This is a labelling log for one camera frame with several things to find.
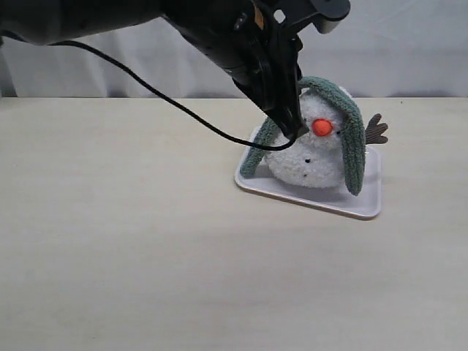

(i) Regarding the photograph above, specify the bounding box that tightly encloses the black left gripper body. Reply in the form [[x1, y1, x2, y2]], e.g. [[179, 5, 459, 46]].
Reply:
[[204, 1, 300, 113]]

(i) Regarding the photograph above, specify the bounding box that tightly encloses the white plush snowman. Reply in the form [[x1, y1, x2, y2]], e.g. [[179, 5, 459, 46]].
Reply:
[[267, 84, 389, 190]]

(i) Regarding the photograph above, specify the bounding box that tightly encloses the green fuzzy scarf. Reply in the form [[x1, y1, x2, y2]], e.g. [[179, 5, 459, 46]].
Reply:
[[239, 75, 368, 197]]

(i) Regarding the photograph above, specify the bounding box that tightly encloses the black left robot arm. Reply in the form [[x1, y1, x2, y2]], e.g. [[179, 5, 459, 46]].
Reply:
[[1, 1, 308, 140]]

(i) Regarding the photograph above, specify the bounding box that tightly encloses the white plastic tray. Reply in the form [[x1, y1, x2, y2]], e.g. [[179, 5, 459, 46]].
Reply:
[[234, 146, 383, 220]]

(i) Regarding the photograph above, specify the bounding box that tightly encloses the white curtain backdrop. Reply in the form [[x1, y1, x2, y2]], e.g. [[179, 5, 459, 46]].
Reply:
[[1, 0, 467, 98]]

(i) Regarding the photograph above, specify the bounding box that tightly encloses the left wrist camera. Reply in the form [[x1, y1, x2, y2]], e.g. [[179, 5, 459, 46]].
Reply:
[[273, 0, 351, 36]]

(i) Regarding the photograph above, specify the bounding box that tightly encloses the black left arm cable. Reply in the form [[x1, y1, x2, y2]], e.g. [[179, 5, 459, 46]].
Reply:
[[47, 7, 297, 151]]

